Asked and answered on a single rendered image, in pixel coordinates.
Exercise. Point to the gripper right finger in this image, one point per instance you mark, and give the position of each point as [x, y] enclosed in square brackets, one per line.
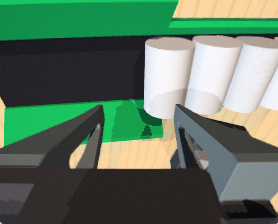
[242, 168]

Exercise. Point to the grey steel cylinder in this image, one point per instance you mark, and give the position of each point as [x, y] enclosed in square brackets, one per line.
[168, 64]
[270, 99]
[215, 60]

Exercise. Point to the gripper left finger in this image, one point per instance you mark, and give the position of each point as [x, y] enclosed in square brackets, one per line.
[53, 147]

